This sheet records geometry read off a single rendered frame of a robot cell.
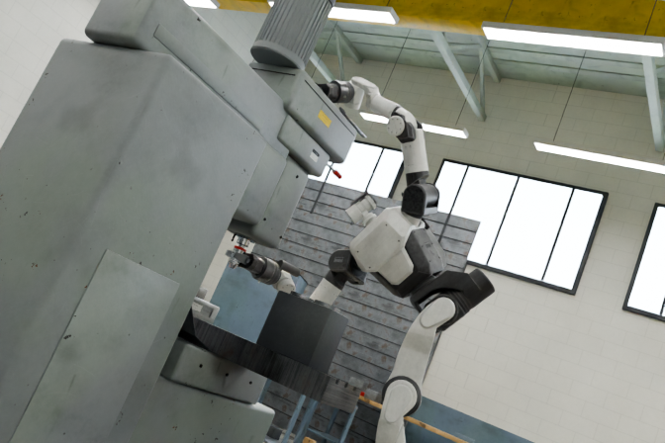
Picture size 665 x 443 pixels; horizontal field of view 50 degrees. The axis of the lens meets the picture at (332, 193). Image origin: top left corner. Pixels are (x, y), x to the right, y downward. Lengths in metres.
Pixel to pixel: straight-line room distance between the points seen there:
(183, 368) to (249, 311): 6.34
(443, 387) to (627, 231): 3.21
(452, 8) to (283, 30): 5.35
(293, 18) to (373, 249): 0.91
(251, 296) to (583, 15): 4.78
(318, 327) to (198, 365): 0.40
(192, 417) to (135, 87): 1.11
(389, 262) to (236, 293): 6.08
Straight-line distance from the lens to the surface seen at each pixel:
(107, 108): 1.92
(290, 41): 2.48
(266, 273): 2.62
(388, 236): 2.69
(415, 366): 2.69
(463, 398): 10.01
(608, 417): 9.64
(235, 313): 8.66
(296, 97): 2.45
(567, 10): 7.36
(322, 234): 11.42
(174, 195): 1.96
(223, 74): 2.19
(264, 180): 2.41
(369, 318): 10.62
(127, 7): 2.04
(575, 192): 10.41
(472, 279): 2.72
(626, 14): 7.22
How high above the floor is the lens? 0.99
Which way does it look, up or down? 13 degrees up
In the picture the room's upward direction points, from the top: 23 degrees clockwise
